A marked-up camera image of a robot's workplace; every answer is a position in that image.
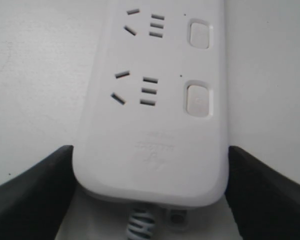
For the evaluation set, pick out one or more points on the white five-outlet power strip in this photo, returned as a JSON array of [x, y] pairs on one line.
[[154, 125]]

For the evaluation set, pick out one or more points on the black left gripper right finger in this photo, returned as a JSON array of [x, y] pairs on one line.
[[264, 203]]

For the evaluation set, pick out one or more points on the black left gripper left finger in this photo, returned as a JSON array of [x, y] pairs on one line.
[[34, 203]]

